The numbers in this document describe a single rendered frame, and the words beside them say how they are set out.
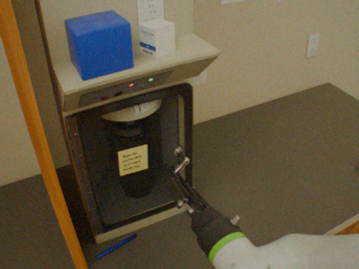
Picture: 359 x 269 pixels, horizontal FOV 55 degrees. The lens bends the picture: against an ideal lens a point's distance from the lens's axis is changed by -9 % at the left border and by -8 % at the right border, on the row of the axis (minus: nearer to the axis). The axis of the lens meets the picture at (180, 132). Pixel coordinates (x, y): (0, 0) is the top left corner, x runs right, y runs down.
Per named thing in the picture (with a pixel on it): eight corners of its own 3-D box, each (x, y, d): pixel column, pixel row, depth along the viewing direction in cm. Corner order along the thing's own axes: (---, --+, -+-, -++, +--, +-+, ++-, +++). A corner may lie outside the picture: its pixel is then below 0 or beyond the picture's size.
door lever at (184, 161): (162, 175, 99) (155, 172, 97) (184, 148, 97) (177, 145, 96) (170, 187, 95) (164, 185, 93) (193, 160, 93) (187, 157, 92)
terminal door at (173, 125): (96, 234, 100) (66, 115, 77) (192, 198, 111) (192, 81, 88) (97, 236, 100) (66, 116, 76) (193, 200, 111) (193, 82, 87)
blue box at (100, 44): (70, 61, 70) (63, 19, 65) (117, 50, 74) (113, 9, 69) (83, 82, 63) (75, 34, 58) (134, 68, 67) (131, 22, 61)
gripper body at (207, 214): (234, 221, 82) (213, 196, 89) (213, 213, 76) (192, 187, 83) (213, 244, 83) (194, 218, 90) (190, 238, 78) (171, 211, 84)
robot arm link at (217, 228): (198, 262, 73) (222, 266, 80) (234, 223, 72) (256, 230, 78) (184, 243, 78) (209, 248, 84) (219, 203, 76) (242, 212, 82)
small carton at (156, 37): (140, 52, 73) (138, 24, 69) (158, 44, 76) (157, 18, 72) (156, 58, 70) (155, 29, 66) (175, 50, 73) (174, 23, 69)
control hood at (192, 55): (59, 107, 75) (50, 65, 69) (194, 71, 87) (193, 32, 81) (72, 136, 67) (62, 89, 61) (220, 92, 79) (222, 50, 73)
